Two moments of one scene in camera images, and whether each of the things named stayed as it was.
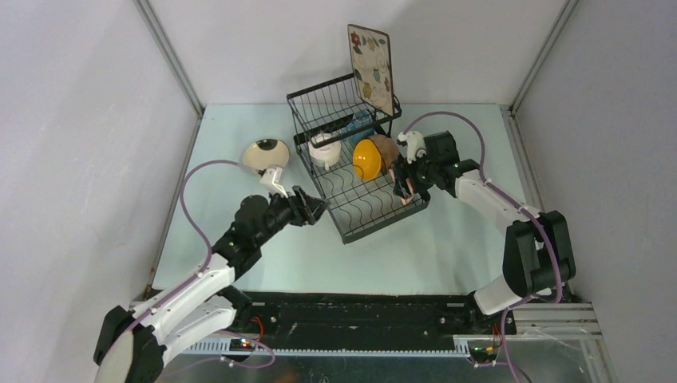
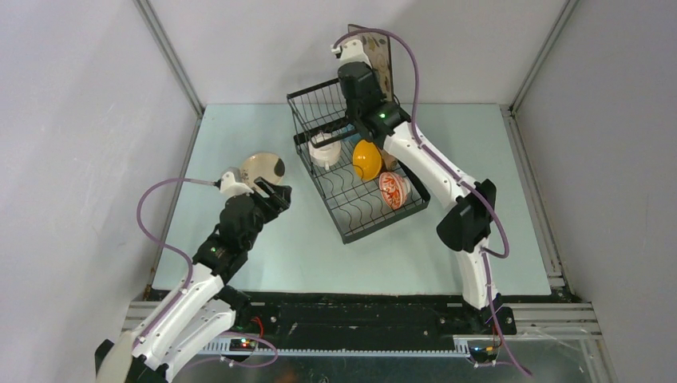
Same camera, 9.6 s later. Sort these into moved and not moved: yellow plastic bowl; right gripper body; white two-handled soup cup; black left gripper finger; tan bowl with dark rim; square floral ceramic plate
Moved: black left gripper finger; right gripper body
Not moved: square floral ceramic plate; white two-handled soup cup; tan bowl with dark rim; yellow plastic bowl
